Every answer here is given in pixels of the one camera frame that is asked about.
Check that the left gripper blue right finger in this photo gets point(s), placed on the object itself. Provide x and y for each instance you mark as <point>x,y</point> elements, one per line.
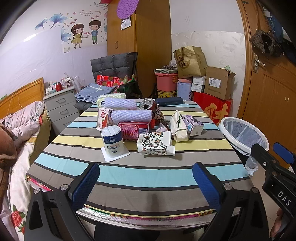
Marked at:
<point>240,214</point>

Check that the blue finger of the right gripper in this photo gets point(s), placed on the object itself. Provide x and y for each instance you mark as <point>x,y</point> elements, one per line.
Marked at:
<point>265,159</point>
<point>284,153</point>

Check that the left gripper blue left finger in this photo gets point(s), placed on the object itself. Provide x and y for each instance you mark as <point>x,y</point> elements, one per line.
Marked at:
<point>67,199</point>

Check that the purple grape milk carton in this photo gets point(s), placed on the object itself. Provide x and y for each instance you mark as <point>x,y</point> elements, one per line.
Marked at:
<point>194,126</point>

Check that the white blue milk carton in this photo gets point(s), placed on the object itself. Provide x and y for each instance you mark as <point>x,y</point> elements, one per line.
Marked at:
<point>113,145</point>

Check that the patterned paper bag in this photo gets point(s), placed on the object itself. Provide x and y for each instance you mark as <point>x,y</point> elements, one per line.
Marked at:
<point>156,143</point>

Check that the strawberry milk carton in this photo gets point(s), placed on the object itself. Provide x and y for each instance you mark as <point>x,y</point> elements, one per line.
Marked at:
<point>104,118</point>

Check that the red can with top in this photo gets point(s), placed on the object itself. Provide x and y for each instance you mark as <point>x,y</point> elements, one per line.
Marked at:
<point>157,115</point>

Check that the white trash bin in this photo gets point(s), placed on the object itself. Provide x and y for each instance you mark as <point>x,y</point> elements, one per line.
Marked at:
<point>242,135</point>

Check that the right hand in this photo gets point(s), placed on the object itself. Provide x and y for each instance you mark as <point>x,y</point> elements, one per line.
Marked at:
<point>277,223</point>

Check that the wooden door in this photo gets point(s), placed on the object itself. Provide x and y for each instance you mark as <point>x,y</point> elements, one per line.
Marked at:
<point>268,98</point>

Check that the red gift box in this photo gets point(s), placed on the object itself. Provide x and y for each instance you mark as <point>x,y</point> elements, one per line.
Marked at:
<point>215,108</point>

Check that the bed with floral quilt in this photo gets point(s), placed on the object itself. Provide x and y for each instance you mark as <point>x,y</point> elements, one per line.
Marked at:
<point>25,131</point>

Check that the brown cardboard box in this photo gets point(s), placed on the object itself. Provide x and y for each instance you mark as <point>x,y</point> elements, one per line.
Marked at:
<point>219,82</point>

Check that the stacked white small boxes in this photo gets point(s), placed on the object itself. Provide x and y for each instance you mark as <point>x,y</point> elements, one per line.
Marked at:
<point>198,84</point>

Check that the grey nightstand drawers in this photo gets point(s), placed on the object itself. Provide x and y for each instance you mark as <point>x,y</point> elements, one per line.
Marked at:
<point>60,108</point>

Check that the clear plastic jelly cup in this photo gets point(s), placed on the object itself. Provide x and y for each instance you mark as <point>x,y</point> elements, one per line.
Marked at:
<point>162,128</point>

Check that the light blue container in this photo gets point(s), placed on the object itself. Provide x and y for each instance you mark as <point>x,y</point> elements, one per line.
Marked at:
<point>184,91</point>

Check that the striped tablecloth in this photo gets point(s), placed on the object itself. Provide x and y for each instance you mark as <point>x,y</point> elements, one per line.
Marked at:
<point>136,185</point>

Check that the red can lying down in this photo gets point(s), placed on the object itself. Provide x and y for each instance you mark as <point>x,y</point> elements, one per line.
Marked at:
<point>131,130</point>

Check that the tissue pack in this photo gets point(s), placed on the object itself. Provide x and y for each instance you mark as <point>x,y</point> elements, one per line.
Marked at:
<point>100,101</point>

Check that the dark blue glasses case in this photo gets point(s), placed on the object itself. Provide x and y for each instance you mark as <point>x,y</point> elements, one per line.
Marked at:
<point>169,101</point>

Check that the front white foam net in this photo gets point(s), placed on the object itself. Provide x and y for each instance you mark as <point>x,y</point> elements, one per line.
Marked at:
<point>131,115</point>

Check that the white foam net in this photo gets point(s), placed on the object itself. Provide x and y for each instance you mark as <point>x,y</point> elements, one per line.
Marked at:
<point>120,103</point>
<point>131,115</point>

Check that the folded blue cloth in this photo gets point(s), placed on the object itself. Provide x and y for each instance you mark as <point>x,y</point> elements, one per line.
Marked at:
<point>92,92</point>

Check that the brown paper bag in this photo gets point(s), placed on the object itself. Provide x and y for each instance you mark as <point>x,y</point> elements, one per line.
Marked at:
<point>191,61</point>

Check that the yellow box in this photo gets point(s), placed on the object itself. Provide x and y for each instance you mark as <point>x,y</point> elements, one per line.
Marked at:
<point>164,94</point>

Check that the pink plastic bin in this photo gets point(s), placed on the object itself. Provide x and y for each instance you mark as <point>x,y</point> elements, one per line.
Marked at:
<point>166,79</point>

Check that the rear white foam net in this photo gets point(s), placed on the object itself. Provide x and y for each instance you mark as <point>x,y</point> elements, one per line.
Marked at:
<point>120,103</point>

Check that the red plaid cloth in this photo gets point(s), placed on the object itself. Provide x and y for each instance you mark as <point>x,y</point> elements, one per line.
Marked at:
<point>114,81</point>

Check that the grey cushioned chair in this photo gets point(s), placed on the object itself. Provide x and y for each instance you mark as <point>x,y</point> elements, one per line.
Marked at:
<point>118,65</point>

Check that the wooden wardrobe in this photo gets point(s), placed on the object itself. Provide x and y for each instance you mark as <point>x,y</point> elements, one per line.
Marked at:
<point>149,35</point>

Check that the purple round mat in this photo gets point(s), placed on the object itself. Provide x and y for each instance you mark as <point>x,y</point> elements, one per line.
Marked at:
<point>126,8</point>

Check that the door handle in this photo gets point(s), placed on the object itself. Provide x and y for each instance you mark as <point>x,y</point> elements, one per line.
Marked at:
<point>257,63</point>

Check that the cartoon couple wall sticker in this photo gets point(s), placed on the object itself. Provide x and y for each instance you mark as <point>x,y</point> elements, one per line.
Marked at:
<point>78,33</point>

